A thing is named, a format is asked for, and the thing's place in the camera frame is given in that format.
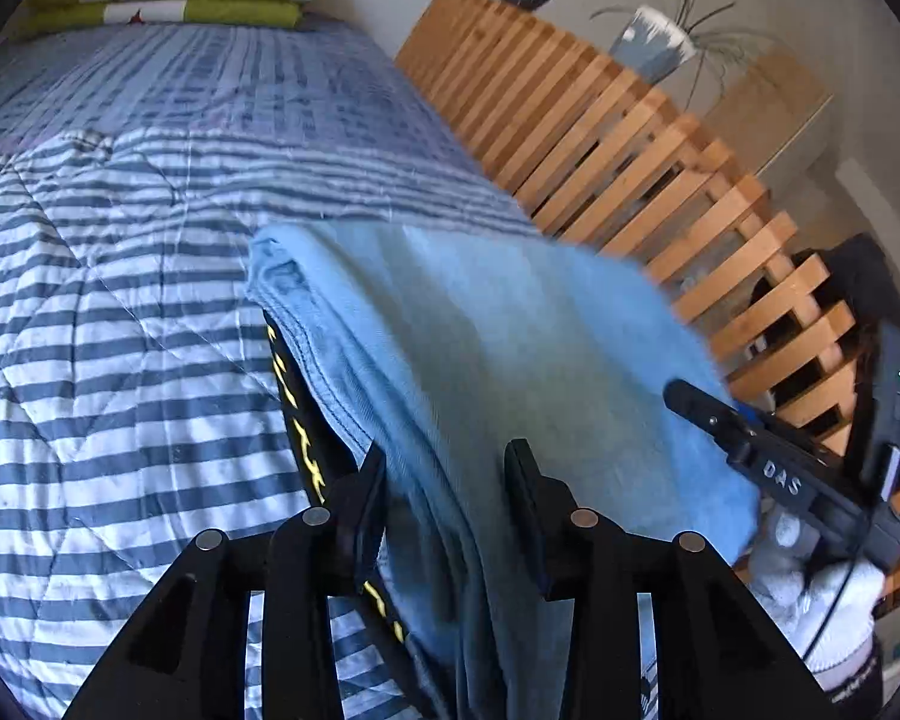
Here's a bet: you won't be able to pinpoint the person's right forearm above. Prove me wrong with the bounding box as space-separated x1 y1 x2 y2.
821 634 886 720

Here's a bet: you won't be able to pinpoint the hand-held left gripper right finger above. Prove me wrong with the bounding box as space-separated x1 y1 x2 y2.
502 439 830 720

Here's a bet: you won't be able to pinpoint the wooden slatted divider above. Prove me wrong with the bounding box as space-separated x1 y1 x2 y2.
394 0 900 601

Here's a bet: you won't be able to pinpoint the green floral folded blanket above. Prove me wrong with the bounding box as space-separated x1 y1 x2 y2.
11 0 329 38

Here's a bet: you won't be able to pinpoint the person's right hand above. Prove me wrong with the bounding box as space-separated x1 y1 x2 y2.
746 499 886 676

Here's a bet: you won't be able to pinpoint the light wooden cabinet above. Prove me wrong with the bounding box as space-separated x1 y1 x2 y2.
701 45 833 173

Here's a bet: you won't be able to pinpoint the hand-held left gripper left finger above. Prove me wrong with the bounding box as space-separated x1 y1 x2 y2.
64 441 387 720

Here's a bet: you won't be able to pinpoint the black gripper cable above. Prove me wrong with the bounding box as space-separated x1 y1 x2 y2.
799 559 860 657

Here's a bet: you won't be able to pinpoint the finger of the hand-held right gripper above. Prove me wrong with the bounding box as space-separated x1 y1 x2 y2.
664 379 766 460

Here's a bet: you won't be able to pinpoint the blue white striped bedspread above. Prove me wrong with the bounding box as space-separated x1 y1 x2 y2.
0 19 563 720

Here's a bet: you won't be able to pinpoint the blue black pants yellow print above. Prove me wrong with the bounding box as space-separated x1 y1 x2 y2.
259 307 451 720

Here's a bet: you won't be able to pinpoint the light blue soft pants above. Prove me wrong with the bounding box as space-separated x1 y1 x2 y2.
246 221 758 720

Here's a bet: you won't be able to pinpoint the potted plant grey white pot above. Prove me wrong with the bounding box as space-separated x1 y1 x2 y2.
589 0 781 117

